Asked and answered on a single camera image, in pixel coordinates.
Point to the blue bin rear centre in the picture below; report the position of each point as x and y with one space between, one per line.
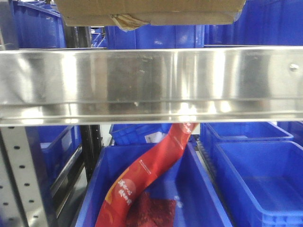
128 134

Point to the blue bin centre lower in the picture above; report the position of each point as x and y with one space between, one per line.
187 182

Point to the stainless steel shelf rail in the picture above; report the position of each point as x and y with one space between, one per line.
88 86

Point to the blue bin right lower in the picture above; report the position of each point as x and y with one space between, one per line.
261 182

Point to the worn brown cardboard box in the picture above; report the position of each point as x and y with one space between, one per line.
132 14

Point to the blue bin rear right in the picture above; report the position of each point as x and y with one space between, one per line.
221 132

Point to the red snack bag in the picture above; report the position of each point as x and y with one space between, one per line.
142 173

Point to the black shelf post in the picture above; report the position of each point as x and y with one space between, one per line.
91 136

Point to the blue bin upper right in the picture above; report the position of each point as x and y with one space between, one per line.
262 22

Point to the blue bin upper left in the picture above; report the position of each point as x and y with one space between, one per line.
39 25

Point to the blue bin upper centre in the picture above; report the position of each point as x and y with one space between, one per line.
156 37

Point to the blue bin lower left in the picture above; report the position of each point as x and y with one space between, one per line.
58 143

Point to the blue bin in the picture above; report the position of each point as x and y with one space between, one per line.
128 134
156 37
39 25
262 22
261 182
221 132
187 182
58 143

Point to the perforated steel shelf upright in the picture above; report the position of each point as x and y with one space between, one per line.
25 198

